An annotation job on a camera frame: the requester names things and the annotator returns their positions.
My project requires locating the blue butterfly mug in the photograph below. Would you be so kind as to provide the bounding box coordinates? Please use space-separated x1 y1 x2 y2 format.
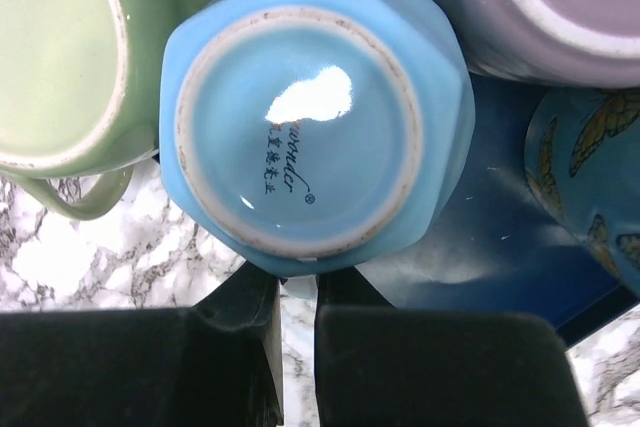
524 88 639 292

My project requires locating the purple mug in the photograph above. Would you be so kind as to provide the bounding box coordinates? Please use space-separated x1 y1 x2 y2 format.
434 0 639 88

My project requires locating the dark blue tray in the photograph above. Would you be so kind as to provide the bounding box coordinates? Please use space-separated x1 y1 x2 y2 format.
209 0 640 351

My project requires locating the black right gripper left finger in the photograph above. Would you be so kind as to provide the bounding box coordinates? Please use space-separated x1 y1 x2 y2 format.
1 264 284 426

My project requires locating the light green mug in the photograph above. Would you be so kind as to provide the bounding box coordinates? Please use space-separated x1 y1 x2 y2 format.
1 0 212 220

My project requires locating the light blue hexagonal mug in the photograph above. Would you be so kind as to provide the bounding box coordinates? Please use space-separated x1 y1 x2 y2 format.
159 0 475 278

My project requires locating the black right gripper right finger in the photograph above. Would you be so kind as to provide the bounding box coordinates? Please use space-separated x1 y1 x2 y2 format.
314 268 588 427

